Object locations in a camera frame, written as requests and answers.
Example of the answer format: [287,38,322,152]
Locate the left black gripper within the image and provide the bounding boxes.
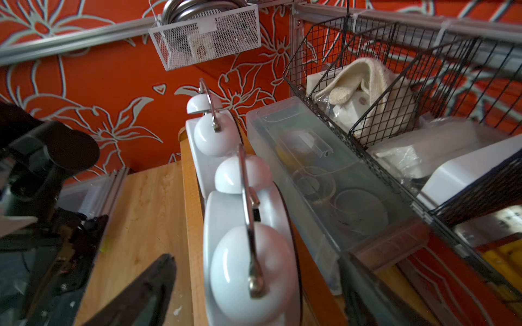
[1,208,109,325]

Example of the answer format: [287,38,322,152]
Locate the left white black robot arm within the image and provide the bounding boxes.
[1,103,108,325]

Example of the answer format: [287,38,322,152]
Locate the black wire wall basket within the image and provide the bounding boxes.
[284,12,521,304]

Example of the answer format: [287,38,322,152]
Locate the white cloth in basket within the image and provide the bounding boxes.
[312,58,415,141]

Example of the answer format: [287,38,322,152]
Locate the grey cables in basket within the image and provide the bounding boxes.
[162,0,250,25]

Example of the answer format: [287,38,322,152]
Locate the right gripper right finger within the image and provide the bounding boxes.
[338,252,430,325]

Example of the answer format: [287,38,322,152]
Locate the clear plastic storage bin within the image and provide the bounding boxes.
[246,97,430,296]

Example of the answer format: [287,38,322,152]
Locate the white twin-bell clock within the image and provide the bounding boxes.
[203,145,303,325]
[186,78,242,200]

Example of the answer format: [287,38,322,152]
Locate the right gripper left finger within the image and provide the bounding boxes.
[85,253,177,325]

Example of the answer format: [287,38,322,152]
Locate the white mesh wall basket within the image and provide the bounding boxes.
[149,1,261,71]

